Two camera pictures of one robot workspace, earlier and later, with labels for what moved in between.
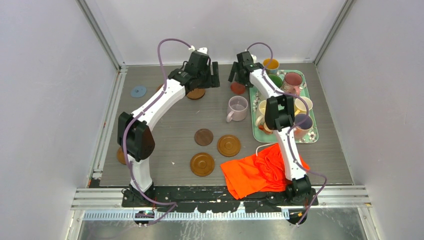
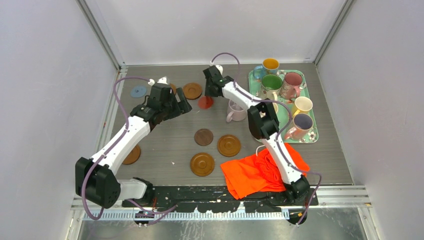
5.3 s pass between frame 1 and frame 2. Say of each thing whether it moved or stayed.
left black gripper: moved
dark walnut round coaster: stayed
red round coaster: moved
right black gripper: moved
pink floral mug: stayed
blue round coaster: stayed
